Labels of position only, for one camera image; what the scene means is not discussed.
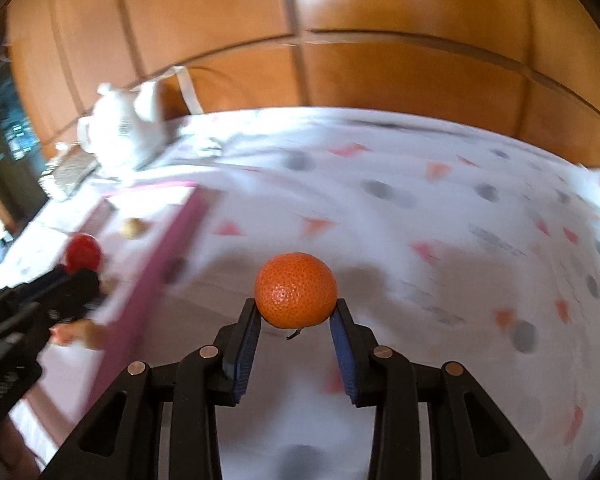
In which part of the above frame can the large orange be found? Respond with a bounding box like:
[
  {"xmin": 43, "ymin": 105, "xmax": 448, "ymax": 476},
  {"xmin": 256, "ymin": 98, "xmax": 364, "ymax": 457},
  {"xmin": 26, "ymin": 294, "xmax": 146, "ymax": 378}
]
[{"xmin": 254, "ymin": 252, "xmax": 339, "ymax": 328}]

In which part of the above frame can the woven basket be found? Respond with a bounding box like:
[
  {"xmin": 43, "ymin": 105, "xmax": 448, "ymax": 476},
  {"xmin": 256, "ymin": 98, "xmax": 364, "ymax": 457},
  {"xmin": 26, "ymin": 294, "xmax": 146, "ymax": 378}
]
[{"xmin": 40, "ymin": 152, "xmax": 98, "ymax": 201}]

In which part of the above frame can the white ceramic kettle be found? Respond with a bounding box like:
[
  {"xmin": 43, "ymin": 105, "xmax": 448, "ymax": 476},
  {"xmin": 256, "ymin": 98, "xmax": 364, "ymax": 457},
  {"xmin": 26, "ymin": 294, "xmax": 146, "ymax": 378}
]
[{"xmin": 76, "ymin": 81, "xmax": 167, "ymax": 178}]

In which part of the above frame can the red tomato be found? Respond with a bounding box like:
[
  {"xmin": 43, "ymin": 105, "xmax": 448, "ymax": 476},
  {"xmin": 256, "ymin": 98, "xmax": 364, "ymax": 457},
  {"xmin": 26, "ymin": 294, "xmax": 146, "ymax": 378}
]
[{"xmin": 64, "ymin": 233, "xmax": 103, "ymax": 275}]

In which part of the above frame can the white power cable with plug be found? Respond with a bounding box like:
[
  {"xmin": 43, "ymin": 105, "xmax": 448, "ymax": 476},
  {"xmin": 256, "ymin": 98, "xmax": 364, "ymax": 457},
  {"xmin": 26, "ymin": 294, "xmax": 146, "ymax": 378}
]
[{"xmin": 170, "ymin": 64, "xmax": 226, "ymax": 157}]

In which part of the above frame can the dark glass pane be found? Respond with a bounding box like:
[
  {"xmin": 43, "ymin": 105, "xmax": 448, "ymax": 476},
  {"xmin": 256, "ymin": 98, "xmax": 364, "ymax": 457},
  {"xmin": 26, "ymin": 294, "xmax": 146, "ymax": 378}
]
[{"xmin": 0, "ymin": 62, "xmax": 50, "ymax": 223}]

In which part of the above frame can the pink-rimmed box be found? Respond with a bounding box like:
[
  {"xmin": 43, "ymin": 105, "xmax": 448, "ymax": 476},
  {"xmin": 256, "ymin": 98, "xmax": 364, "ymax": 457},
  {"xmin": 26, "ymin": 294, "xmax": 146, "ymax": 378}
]
[{"xmin": 0, "ymin": 180, "xmax": 218, "ymax": 461}]

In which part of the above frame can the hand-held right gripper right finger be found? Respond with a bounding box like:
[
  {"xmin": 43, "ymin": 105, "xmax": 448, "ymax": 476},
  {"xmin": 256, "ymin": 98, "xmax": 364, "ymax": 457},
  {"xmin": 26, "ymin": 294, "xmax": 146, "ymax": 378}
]
[{"xmin": 328, "ymin": 299, "xmax": 551, "ymax": 480}]

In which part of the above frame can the wooden wardrobe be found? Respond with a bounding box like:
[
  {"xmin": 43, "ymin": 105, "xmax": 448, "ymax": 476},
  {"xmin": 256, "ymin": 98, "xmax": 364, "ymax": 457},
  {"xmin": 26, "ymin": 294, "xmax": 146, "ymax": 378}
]
[{"xmin": 0, "ymin": 0, "xmax": 600, "ymax": 171}]

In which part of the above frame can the patterned white tablecloth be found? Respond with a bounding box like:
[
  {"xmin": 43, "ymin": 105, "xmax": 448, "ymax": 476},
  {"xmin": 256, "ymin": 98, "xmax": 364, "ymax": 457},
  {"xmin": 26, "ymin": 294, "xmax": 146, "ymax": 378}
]
[{"xmin": 0, "ymin": 107, "xmax": 600, "ymax": 480}]

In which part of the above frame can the orange carrot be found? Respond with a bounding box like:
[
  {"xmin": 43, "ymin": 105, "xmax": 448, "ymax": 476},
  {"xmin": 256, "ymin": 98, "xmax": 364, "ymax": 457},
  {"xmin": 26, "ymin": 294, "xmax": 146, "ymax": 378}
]
[{"xmin": 50, "ymin": 320, "xmax": 108, "ymax": 351}]

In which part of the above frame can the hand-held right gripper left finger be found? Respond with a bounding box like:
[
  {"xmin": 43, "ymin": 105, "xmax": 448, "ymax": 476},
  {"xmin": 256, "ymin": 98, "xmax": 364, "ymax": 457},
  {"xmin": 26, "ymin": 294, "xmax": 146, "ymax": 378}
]
[{"xmin": 40, "ymin": 298, "xmax": 262, "ymax": 480}]

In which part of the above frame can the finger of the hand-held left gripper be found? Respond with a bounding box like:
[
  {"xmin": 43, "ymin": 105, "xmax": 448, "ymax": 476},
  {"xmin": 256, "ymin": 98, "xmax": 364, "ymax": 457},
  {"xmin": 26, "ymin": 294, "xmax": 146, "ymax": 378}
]
[
  {"xmin": 0, "ymin": 269, "xmax": 101, "ymax": 341},
  {"xmin": 0, "ymin": 267, "xmax": 73, "ymax": 318}
]

